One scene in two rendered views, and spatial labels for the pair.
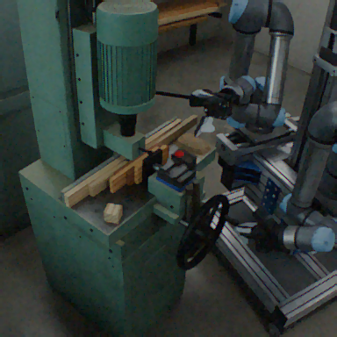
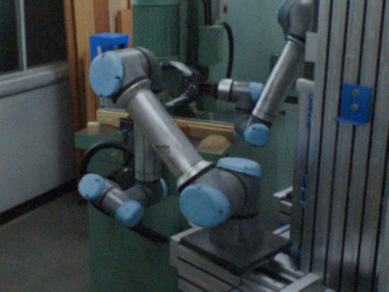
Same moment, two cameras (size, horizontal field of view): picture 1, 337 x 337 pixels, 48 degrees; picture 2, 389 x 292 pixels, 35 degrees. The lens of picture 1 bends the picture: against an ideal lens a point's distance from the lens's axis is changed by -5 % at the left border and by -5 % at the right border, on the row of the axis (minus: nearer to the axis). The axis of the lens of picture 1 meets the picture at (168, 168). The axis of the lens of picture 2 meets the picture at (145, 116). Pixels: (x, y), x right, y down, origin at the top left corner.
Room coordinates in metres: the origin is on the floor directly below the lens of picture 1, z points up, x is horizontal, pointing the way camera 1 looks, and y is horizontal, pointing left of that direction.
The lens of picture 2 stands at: (0.62, -2.13, 1.59)
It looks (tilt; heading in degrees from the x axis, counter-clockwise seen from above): 15 degrees down; 79
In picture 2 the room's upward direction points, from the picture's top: straight up
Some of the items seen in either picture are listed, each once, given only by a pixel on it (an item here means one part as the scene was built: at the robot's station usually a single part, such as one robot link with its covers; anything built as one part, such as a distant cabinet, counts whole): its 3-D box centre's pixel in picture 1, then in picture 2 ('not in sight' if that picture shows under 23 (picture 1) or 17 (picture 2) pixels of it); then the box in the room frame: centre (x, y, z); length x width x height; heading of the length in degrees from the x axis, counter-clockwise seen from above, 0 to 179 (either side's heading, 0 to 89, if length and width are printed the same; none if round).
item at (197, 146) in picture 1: (193, 141); (213, 141); (1.27, -0.09, 0.92); 0.14 x 0.09 x 0.04; 54
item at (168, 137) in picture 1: (149, 150); (181, 129); (1.19, 0.07, 0.92); 0.60 x 0.02 x 0.04; 144
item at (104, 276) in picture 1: (111, 249); (165, 242); (1.16, 0.24, 0.36); 0.58 x 0.45 x 0.71; 54
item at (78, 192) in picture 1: (129, 158); (162, 124); (1.13, 0.14, 0.93); 0.60 x 0.02 x 0.05; 144
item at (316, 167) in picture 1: (312, 164); (147, 128); (0.95, -0.45, 1.09); 0.12 x 0.11 x 0.49; 132
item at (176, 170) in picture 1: (179, 168); (141, 122); (1.01, -0.04, 0.99); 0.13 x 0.11 x 0.06; 144
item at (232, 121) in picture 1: (241, 112); (246, 123); (1.32, -0.27, 1.03); 0.11 x 0.08 x 0.11; 84
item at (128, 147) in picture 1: (124, 141); (157, 103); (1.11, 0.16, 1.01); 0.14 x 0.07 x 0.09; 54
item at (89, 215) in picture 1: (156, 184); (150, 146); (1.05, 0.04, 0.87); 0.61 x 0.30 x 0.06; 144
